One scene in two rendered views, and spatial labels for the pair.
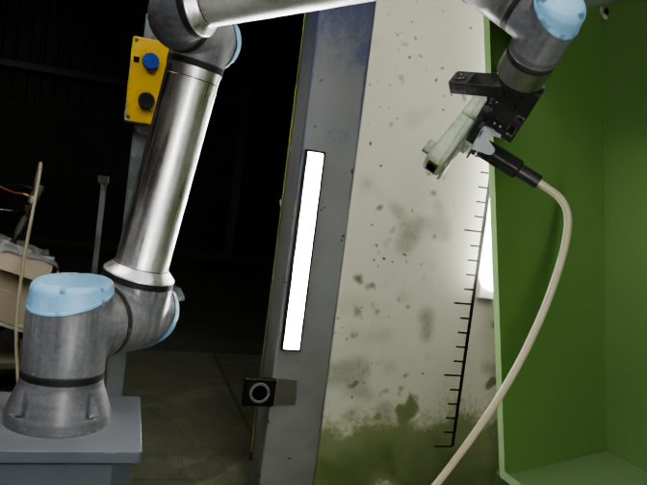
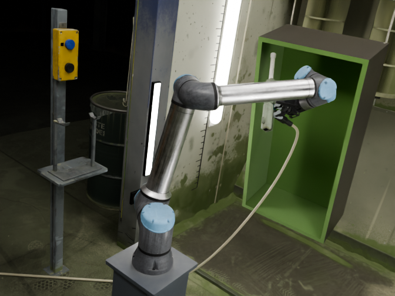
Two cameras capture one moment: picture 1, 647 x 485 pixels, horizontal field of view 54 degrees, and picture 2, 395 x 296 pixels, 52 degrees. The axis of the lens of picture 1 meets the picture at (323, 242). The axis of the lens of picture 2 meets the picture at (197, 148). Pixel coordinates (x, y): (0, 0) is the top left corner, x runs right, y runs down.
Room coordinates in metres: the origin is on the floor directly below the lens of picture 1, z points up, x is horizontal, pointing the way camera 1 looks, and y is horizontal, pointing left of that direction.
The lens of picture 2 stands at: (-0.10, 1.31, 1.85)
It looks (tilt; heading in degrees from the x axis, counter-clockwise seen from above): 22 degrees down; 322
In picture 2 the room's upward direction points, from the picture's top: 9 degrees clockwise
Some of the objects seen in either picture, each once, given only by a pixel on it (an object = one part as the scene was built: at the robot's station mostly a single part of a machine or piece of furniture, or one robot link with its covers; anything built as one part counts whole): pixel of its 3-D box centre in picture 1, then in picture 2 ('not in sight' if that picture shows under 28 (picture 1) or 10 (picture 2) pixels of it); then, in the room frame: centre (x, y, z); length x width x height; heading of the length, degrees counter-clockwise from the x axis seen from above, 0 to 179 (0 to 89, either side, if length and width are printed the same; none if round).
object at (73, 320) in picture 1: (71, 321); (156, 226); (1.20, 0.45, 0.83); 0.17 x 0.15 x 0.18; 159
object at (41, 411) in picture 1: (60, 394); (153, 252); (1.19, 0.46, 0.69); 0.19 x 0.19 x 0.10
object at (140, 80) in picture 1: (148, 83); (65, 54); (2.01, 0.61, 1.42); 0.12 x 0.06 x 0.26; 107
